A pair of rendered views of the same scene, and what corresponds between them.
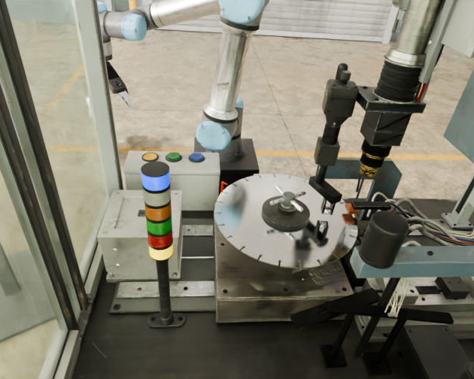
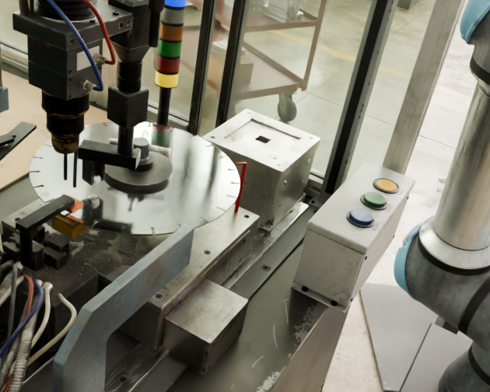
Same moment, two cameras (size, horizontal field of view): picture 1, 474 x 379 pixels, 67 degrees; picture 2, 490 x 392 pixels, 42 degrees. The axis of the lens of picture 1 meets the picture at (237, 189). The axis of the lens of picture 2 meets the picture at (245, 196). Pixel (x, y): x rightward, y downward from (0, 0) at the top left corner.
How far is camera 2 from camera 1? 146 cm
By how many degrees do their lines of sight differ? 92
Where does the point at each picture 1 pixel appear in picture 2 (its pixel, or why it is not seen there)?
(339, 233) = (57, 181)
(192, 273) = not seen: hidden behind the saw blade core
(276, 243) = (105, 140)
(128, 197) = (298, 140)
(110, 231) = (247, 115)
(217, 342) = not seen: hidden behind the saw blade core
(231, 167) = (415, 376)
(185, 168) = (336, 197)
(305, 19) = not seen: outside the picture
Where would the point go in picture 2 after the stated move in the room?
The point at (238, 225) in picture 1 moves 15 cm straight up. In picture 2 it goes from (157, 136) to (165, 56)
